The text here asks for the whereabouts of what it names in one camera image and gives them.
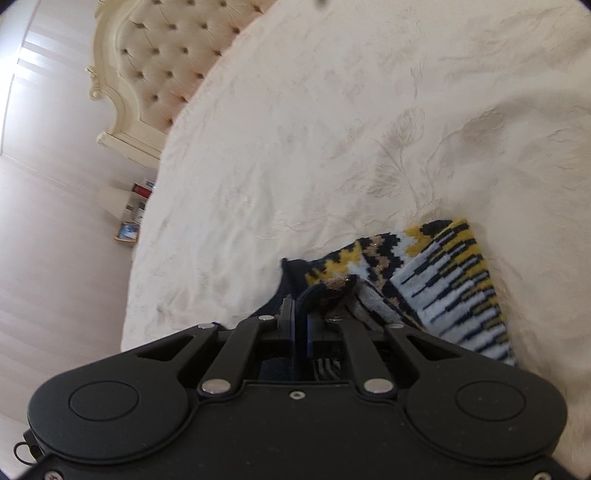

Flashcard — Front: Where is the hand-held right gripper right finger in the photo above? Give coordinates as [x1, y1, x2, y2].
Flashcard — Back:
[305, 311, 457, 396]

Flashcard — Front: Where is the cream tufted headboard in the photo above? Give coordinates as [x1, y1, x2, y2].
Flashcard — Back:
[85, 0, 274, 168]

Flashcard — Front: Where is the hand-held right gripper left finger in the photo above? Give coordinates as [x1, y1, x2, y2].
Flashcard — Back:
[135, 298, 297, 396]

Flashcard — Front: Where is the patterned knit sweater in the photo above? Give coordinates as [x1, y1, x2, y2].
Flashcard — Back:
[252, 218, 517, 382]

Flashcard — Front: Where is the cream floral bedspread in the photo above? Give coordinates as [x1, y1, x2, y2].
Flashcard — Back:
[121, 0, 591, 480]

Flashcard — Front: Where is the cream table lamp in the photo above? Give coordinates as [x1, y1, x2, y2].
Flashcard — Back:
[98, 185, 136, 219]

